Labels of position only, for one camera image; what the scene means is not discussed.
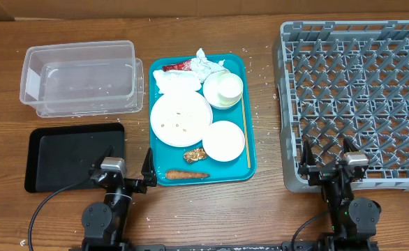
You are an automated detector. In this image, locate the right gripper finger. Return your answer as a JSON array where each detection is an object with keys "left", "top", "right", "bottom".
[
  {"left": 343, "top": 138, "right": 359, "bottom": 153},
  {"left": 297, "top": 139, "right": 316, "bottom": 174}
]

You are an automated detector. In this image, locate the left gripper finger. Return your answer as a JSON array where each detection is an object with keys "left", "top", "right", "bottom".
[
  {"left": 91, "top": 146, "right": 114, "bottom": 168},
  {"left": 141, "top": 148, "right": 157, "bottom": 187}
]

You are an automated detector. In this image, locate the white cup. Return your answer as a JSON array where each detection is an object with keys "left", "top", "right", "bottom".
[{"left": 218, "top": 73, "right": 243, "bottom": 102}]

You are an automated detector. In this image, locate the red snack wrapper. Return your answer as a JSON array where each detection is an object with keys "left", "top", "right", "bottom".
[{"left": 162, "top": 59, "right": 191, "bottom": 72}]

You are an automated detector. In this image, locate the white printed paper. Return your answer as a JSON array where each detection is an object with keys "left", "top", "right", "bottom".
[{"left": 190, "top": 48, "right": 228, "bottom": 83}]

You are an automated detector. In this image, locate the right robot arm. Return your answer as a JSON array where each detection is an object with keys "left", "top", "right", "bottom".
[{"left": 298, "top": 138, "right": 382, "bottom": 250}]

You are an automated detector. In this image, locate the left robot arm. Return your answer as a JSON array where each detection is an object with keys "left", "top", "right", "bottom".
[{"left": 81, "top": 147, "right": 157, "bottom": 251}]

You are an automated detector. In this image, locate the grey dishwasher rack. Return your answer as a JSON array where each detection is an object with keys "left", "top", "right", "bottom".
[{"left": 272, "top": 20, "right": 409, "bottom": 192}]

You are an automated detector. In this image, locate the carrot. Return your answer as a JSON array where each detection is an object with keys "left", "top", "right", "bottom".
[{"left": 165, "top": 170, "right": 210, "bottom": 180}]

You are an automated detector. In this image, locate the black tray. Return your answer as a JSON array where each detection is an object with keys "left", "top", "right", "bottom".
[{"left": 24, "top": 123, "right": 125, "bottom": 193}]

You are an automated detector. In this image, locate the brown food scrap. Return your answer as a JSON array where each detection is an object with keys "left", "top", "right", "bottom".
[{"left": 183, "top": 147, "right": 207, "bottom": 164}]

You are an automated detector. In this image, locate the large white plate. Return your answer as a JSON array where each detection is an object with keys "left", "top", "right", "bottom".
[{"left": 150, "top": 91, "right": 213, "bottom": 147}]

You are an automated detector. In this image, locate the teal serving tray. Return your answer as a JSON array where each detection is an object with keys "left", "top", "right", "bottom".
[{"left": 150, "top": 54, "right": 258, "bottom": 186}]

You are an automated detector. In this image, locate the clear plastic bin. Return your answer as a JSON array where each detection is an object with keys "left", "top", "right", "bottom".
[{"left": 20, "top": 40, "right": 144, "bottom": 118}]

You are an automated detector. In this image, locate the small white plate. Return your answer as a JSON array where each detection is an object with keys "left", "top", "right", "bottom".
[{"left": 202, "top": 121, "right": 246, "bottom": 162}]

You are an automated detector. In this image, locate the wooden chopstick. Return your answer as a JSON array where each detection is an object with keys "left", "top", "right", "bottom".
[{"left": 241, "top": 95, "right": 251, "bottom": 169}]

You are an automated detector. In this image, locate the white bowl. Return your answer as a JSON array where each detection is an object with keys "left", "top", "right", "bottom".
[{"left": 203, "top": 72, "right": 243, "bottom": 109}]

